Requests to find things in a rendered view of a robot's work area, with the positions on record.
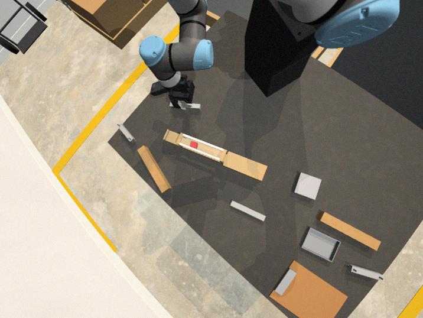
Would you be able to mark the white square stick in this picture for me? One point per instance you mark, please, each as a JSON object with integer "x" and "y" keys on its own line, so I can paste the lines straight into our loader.
{"x": 248, "y": 210}
{"x": 194, "y": 106}

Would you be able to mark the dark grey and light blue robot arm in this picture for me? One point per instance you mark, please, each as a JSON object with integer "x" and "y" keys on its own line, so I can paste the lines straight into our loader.
{"x": 337, "y": 23}

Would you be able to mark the light grey flat bar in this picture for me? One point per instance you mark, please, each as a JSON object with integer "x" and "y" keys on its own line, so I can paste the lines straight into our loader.
{"x": 365, "y": 272}
{"x": 126, "y": 133}

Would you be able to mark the orange flat bar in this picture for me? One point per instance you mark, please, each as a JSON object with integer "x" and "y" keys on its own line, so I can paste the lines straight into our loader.
{"x": 154, "y": 169}
{"x": 348, "y": 230}

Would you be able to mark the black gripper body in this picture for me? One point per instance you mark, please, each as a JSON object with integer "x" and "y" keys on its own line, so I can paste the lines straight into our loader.
{"x": 183, "y": 90}

